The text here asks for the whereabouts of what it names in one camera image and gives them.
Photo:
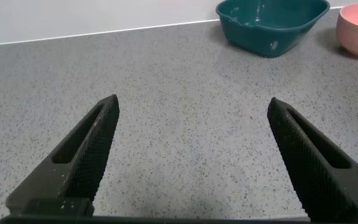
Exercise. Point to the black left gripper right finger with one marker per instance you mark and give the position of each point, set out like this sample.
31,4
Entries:
309,168

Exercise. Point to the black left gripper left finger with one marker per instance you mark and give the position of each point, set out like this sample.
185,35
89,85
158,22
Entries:
82,161

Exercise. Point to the pink bowl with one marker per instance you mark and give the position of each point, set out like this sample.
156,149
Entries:
357,40

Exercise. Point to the teal plastic basin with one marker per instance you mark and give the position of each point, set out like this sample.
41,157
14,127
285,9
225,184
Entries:
259,37

